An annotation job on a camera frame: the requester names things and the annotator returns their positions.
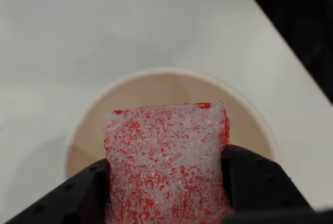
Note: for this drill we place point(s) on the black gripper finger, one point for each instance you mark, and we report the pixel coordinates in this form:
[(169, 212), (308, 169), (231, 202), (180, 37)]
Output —
[(72, 195), (260, 182)]

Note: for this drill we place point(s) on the red foam cube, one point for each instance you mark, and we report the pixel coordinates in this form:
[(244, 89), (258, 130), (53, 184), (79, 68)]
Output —
[(166, 166)]

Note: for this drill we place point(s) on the beige paper cup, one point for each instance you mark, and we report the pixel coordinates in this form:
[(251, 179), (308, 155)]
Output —
[(166, 89)]

